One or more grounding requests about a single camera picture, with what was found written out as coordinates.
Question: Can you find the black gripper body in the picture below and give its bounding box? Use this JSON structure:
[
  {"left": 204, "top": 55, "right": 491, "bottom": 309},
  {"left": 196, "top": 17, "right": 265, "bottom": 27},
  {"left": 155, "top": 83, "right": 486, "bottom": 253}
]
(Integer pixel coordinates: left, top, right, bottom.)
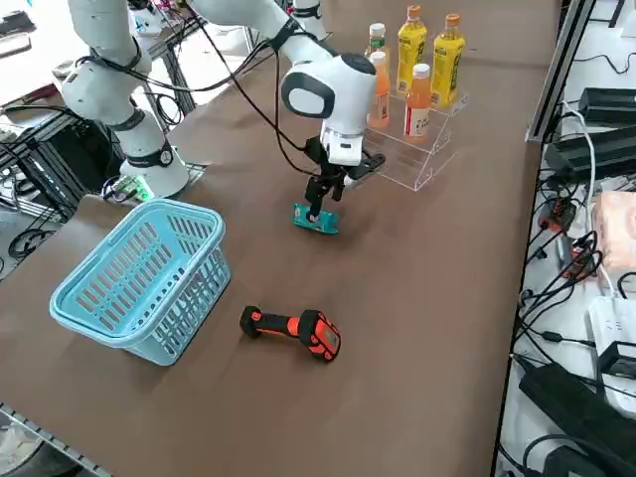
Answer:
[{"left": 305, "top": 138, "right": 388, "bottom": 183}]

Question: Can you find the teal potato chips packet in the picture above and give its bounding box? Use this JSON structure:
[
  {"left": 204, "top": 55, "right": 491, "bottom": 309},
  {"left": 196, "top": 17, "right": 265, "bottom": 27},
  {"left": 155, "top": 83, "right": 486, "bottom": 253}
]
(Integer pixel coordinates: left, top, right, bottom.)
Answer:
[{"left": 291, "top": 202, "right": 342, "bottom": 236}]

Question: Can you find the orange black barcode scanner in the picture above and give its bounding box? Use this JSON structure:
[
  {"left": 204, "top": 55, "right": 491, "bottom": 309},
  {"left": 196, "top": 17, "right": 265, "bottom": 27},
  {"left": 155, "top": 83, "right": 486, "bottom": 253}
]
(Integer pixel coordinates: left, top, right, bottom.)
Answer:
[{"left": 239, "top": 305, "right": 343, "bottom": 364}]

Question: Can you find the clear acrylic stepped shelf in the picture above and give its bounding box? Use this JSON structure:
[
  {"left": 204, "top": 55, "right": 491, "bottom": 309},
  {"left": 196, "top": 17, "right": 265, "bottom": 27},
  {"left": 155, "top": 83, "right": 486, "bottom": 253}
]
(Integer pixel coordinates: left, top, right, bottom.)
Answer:
[{"left": 362, "top": 88, "right": 471, "bottom": 193}]

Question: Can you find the light blue plastic basket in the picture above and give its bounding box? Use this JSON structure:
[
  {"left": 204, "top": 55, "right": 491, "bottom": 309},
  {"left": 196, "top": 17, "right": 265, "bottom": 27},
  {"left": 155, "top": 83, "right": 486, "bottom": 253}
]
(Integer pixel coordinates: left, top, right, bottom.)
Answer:
[{"left": 49, "top": 198, "right": 233, "bottom": 368}]

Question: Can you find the orange juice bottle white cap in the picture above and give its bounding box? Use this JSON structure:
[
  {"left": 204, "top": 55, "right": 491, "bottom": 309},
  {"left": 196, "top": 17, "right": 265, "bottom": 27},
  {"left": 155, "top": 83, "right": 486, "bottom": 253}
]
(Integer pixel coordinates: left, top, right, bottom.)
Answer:
[
  {"left": 403, "top": 63, "right": 432, "bottom": 139},
  {"left": 367, "top": 51, "right": 393, "bottom": 128}
]

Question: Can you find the pale tea bottle green label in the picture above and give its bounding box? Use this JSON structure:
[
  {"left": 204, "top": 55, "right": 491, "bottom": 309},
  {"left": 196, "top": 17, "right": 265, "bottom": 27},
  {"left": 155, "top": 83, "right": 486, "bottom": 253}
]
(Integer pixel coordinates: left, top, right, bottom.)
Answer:
[{"left": 365, "top": 23, "right": 392, "bottom": 59}]

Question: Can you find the yellow drink bottle orange cap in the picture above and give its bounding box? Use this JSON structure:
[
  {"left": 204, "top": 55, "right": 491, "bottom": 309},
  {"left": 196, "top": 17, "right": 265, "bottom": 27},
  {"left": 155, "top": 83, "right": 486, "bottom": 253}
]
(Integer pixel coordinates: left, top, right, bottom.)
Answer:
[
  {"left": 430, "top": 13, "right": 467, "bottom": 108},
  {"left": 396, "top": 5, "right": 428, "bottom": 98}
]

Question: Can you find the black control box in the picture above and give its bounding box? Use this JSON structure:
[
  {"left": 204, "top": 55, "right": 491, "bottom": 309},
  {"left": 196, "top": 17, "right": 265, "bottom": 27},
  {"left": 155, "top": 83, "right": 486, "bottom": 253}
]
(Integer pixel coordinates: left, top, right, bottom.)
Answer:
[{"left": 47, "top": 118, "right": 125, "bottom": 198}]

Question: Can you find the black power adapter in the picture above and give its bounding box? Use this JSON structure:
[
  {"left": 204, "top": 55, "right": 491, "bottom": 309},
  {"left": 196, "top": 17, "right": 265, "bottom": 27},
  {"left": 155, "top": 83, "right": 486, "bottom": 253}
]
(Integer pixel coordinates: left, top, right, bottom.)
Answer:
[
  {"left": 578, "top": 87, "right": 636, "bottom": 125},
  {"left": 544, "top": 126, "right": 636, "bottom": 180}
]

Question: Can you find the pink tissue pack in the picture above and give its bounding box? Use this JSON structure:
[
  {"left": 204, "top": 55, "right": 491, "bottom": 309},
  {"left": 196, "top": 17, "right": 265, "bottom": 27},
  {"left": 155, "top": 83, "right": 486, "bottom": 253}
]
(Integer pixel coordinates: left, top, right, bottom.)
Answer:
[{"left": 593, "top": 191, "right": 636, "bottom": 274}]

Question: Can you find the white power strip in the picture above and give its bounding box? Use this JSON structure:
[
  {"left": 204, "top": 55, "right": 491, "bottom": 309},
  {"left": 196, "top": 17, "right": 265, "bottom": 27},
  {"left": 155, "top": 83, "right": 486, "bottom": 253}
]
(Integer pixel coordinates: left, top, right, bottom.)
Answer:
[{"left": 588, "top": 295, "right": 636, "bottom": 349}]

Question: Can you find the black flat box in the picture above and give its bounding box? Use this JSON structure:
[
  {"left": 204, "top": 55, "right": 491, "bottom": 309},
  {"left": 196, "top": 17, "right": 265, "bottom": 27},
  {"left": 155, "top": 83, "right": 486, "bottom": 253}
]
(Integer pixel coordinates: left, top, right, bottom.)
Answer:
[{"left": 519, "top": 362, "right": 636, "bottom": 468}]

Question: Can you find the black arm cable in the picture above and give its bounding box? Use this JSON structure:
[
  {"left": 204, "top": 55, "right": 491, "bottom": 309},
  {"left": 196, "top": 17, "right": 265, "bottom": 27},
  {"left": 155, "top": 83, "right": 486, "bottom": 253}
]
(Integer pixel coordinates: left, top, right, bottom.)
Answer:
[{"left": 123, "top": 0, "right": 322, "bottom": 175}]

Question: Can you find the aluminium frame post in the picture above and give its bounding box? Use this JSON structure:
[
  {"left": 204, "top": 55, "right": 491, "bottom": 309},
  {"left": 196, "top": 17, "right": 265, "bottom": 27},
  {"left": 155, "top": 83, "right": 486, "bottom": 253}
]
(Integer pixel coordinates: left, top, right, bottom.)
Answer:
[{"left": 527, "top": 0, "right": 597, "bottom": 143}]

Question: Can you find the white cable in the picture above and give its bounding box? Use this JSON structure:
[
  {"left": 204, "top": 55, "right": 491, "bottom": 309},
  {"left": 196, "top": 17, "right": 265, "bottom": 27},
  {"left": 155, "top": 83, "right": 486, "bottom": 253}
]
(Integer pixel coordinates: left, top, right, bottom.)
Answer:
[{"left": 563, "top": 111, "right": 617, "bottom": 299}]

